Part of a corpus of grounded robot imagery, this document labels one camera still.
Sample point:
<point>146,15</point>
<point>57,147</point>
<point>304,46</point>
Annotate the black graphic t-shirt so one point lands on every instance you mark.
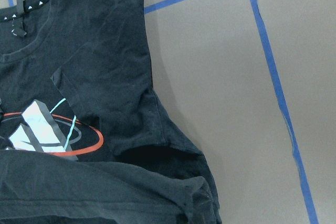
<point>84,136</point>

